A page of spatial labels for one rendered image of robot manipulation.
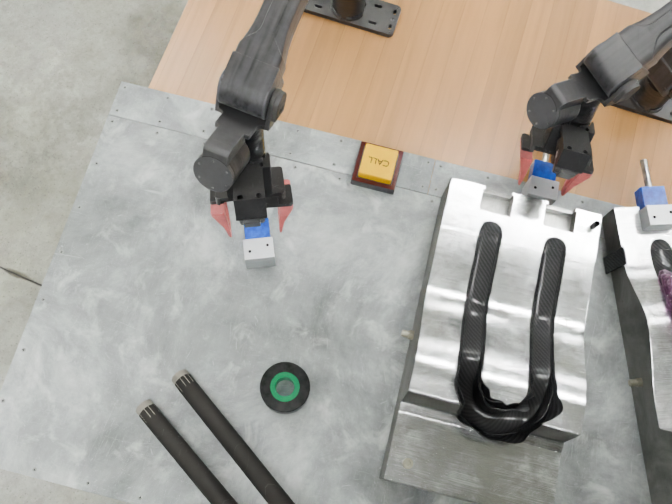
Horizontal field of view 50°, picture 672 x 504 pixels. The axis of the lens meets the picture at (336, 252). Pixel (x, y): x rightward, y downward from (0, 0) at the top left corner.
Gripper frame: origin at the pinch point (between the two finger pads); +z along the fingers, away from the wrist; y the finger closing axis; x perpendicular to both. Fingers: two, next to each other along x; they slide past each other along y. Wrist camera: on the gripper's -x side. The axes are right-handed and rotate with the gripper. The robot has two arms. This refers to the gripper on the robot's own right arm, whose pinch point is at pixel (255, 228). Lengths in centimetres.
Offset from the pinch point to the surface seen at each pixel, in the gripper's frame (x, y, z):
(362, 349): -10.2, 15.6, 20.2
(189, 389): -15.2, -12.9, 19.0
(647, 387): -24, 60, 21
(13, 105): 115, -71, 41
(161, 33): 134, -26, 30
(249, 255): 1.7, -1.5, 7.2
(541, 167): 12, 51, 3
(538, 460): -32, 40, 25
